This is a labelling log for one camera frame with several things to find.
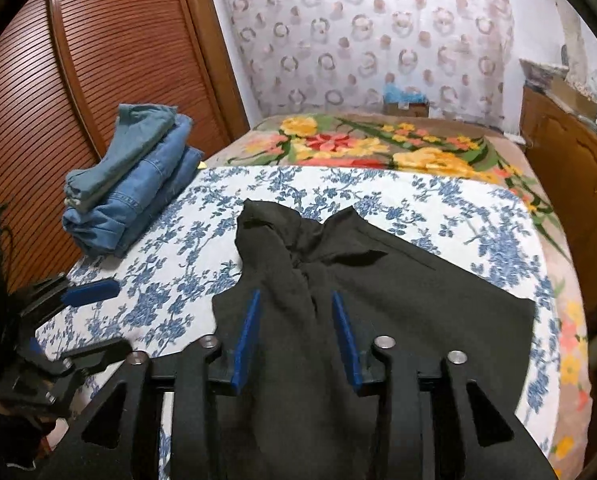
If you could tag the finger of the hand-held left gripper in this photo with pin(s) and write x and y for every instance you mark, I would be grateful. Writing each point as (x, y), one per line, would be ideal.
(98, 352)
(91, 292)

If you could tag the yellow flower blanket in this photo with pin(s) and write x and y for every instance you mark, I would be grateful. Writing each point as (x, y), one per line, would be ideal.
(328, 140)

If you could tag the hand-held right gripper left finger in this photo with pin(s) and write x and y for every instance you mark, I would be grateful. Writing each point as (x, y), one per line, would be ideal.
(246, 340)

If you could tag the patterned storage box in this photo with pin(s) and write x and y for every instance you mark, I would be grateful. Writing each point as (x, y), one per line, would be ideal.
(540, 72)

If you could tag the light blue folded jeans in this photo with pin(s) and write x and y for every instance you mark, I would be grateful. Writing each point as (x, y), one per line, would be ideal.
(128, 145)

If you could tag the person's left forearm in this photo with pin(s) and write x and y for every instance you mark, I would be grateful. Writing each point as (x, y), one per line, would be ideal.
(8, 445)

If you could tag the black pants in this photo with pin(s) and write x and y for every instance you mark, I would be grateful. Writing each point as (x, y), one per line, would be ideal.
(403, 310)

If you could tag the wooden louvered wardrobe door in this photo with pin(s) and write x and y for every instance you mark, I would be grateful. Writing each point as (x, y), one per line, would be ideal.
(118, 50)

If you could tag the flat cardboard box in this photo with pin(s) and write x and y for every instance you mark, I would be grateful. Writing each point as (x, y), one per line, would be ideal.
(575, 97)

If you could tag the blue floral bed sheet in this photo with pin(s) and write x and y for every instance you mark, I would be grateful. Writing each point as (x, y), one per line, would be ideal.
(203, 260)

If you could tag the small cardboard box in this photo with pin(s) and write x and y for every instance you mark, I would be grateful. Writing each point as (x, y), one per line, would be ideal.
(413, 109)

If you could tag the wooden cabinet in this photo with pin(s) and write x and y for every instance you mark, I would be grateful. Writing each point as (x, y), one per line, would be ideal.
(568, 160)

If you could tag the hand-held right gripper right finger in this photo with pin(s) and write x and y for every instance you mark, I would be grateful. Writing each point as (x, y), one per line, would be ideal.
(346, 340)

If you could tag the dark blue folded jeans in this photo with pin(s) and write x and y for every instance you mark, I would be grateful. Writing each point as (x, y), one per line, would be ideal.
(128, 240)

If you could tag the blue plastic bag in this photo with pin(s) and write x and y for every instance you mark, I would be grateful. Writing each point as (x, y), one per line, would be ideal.
(403, 92)

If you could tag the stack of folded jeans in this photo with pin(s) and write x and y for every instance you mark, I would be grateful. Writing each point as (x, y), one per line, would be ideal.
(151, 182)

